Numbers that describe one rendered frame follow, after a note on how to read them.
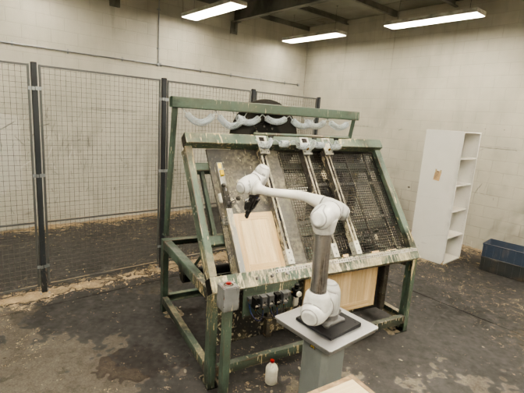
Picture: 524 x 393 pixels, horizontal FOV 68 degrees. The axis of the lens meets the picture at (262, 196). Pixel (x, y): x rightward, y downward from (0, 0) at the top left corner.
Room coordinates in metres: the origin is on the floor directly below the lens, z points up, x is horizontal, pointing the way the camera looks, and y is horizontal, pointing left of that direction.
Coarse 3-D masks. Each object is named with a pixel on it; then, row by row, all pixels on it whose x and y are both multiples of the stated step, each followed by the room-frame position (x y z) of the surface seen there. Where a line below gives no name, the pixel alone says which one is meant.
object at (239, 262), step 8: (216, 168) 3.26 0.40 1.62; (224, 176) 3.22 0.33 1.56; (224, 200) 3.10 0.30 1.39; (232, 216) 3.04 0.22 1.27; (232, 224) 3.00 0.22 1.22; (232, 232) 2.95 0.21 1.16; (232, 240) 2.92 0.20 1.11; (232, 248) 2.92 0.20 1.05; (240, 248) 2.91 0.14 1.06; (240, 256) 2.87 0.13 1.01; (240, 264) 2.83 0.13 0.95; (240, 272) 2.79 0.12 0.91
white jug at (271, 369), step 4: (272, 360) 2.76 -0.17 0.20; (268, 364) 2.77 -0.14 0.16; (272, 364) 2.75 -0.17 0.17; (268, 368) 2.74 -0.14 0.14; (272, 368) 2.74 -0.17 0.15; (276, 368) 2.75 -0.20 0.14; (268, 372) 2.73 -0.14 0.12; (272, 372) 2.72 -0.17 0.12; (276, 372) 2.74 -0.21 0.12; (268, 376) 2.73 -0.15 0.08; (272, 376) 2.73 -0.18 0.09; (276, 376) 2.75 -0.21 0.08; (268, 380) 2.73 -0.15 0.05; (272, 380) 2.73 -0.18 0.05; (276, 380) 2.75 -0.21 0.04; (268, 384) 2.73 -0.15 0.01; (272, 384) 2.73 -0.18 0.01
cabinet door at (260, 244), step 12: (240, 216) 3.09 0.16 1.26; (252, 216) 3.14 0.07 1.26; (264, 216) 3.20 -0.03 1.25; (240, 228) 3.03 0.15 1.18; (252, 228) 3.08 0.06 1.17; (264, 228) 3.13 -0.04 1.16; (240, 240) 2.97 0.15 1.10; (252, 240) 3.02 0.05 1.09; (264, 240) 3.07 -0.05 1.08; (276, 240) 3.11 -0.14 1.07; (252, 252) 2.96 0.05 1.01; (264, 252) 3.00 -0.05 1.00; (276, 252) 3.05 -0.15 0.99; (252, 264) 2.89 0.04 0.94; (264, 264) 2.94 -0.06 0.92; (276, 264) 2.98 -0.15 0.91
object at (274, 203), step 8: (256, 136) 3.53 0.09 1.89; (264, 136) 3.58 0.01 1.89; (272, 136) 3.44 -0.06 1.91; (256, 152) 3.56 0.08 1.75; (264, 152) 3.47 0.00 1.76; (264, 160) 3.48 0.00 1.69; (272, 184) 3.36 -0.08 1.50; (272, 200) 3.26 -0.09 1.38; (272, 208) 3.25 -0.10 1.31; (280, 208) 3.25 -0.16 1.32; (280, 216) 3.21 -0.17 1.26; (280, 224) 3.16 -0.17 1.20; (280, 232) 3.12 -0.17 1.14; (288, 240) 3.10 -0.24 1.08; (288, 248) 3.08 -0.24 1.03; (288, 256) 3.01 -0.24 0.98; (288, 264) 2.99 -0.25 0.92
